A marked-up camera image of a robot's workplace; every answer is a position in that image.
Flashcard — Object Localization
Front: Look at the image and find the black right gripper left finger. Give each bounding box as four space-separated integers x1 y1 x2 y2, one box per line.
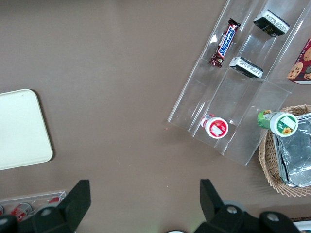
16 179 92 233

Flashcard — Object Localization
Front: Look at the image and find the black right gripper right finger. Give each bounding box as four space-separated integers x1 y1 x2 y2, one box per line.
193 179 261 233

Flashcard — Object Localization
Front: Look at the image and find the woven wicker basket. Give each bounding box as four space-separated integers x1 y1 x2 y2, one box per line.
258 104 311 197

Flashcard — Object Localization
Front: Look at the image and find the white plastic tray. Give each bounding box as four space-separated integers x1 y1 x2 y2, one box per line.
0 88 54 171

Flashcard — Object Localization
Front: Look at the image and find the clear acrylic can holder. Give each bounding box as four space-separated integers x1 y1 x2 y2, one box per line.
0 190 68 217

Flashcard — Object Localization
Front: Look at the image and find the red-lidded yogurt bottle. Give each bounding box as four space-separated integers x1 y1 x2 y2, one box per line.
200 113 230 139

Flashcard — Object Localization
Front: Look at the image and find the aluminium foil container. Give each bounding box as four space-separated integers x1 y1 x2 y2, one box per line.
272 114 311 188

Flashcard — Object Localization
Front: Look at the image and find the clear acrylic display rack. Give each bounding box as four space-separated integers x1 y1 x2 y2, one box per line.
167 0 311 167

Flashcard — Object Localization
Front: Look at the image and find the green bottle with white lid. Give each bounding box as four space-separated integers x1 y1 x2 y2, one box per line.
257 109 299 138

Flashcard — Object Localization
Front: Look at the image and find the black snack box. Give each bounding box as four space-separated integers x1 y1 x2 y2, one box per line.
229 56 264 79
253 9 291 39

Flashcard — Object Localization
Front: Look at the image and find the Snickers chocolate bar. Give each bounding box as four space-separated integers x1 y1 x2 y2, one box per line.
208 18 242 69

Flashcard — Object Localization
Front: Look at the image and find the red cookie box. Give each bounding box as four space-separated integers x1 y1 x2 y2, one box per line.
286 38 311 85

